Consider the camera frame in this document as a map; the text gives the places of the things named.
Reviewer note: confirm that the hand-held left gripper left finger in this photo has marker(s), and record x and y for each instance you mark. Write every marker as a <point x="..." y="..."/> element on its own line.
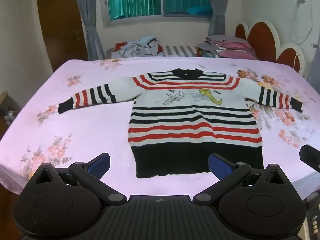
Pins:
<point x="100" y="165"/>

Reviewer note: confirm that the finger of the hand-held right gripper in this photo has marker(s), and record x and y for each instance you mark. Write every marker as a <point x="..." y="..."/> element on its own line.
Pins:
<point x="310" y="156"/>

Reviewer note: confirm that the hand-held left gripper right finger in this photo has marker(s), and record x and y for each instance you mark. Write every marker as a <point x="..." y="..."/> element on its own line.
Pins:
<point x="220" y="166"/>

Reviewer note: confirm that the striped knit sweater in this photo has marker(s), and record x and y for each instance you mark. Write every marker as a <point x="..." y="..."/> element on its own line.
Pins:
<point x="195" y="120"/>

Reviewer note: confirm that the stack of folded clothes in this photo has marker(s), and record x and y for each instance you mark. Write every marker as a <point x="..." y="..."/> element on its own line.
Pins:
<point x="230" y="46"/>

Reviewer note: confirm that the pile of crumpled clothes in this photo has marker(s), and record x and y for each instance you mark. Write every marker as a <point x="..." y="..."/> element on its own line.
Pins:
<point x="140" y="46"/>

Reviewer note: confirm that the pink floral bed sheet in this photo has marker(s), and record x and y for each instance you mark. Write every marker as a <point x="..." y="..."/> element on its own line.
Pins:
<point x="95" y="130"/>

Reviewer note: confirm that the grey device with buttons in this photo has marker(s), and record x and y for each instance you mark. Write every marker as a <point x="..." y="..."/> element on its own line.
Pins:
<point x="313" y="220"/>

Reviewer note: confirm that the dark bedside object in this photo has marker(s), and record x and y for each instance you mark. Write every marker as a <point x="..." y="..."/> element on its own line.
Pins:
<point x="7" y="110"/>

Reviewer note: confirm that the grey striped cloth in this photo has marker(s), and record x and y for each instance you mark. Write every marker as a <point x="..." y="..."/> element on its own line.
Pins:
<point x="180" y="50"/>

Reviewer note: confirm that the scalloped red headboard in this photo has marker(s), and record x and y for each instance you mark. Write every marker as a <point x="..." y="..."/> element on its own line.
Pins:
<point x="262" y="37"/>

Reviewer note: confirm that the brown wooden door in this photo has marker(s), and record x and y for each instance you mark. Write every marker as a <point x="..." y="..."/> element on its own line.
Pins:
<point x="62" y="25"/>

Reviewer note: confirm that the grey curtain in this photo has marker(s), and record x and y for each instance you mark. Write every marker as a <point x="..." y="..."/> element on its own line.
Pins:
<point x="88" y="17"/>
<point x="218" y="5"/>

